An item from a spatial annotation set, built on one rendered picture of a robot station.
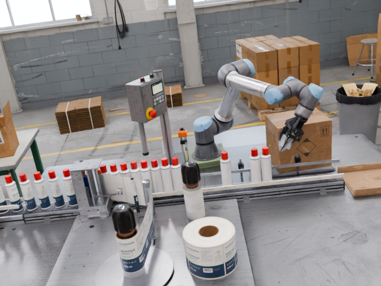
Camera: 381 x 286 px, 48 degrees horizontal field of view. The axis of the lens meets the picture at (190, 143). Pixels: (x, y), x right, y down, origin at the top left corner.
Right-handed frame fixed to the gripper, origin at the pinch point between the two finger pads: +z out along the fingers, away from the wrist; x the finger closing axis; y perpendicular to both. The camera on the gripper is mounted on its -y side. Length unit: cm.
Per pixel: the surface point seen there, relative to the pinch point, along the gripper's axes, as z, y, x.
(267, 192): 22.3, 6.2, 3.0
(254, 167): 13.0, 3.8, -8.7
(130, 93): 4, -1, -79
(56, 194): 67, 5, -95
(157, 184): 41, 5, -50
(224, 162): 16.8, 4.0, -23.8
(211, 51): 55, -552, 10
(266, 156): 5.9, 3.2, -5.6
